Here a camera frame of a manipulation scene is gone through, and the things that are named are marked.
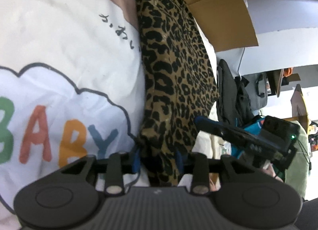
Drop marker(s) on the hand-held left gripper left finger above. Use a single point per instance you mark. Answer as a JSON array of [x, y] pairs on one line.
[[135, 161]]

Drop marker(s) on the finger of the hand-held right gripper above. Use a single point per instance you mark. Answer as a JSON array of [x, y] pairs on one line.
[[211, 123]]

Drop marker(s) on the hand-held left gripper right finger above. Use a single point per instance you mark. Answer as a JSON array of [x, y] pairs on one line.
[[180, 161]]

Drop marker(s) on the leopard print skirt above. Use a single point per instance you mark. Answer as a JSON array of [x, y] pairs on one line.
[[169, 58]]

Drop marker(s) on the black folded clothes stack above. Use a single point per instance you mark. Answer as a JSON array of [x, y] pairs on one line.
[[228, 91]]

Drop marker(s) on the person's right hand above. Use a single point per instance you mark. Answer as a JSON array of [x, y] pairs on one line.
[[270, 171]]

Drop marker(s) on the teal patterned garment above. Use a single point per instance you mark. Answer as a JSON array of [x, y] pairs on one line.
[[237, 150]]

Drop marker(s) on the yellow cardboard piece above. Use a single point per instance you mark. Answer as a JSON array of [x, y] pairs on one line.
[[299, 101]]

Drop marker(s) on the round black stool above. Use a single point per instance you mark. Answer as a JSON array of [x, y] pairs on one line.
[[278, 83]]

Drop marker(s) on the grey bag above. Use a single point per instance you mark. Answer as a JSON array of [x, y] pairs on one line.
[[252, 88]]

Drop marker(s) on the light green garment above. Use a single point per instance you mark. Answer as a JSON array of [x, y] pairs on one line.
[[295, 182]]

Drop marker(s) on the orange garment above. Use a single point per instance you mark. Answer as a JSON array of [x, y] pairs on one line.
[[288, 72]]

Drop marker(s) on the brown cardboard sheet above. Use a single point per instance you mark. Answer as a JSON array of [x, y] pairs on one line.
[[223, 21]]

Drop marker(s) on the bear print blanket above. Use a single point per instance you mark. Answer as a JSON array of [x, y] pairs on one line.
[[62, 34]]

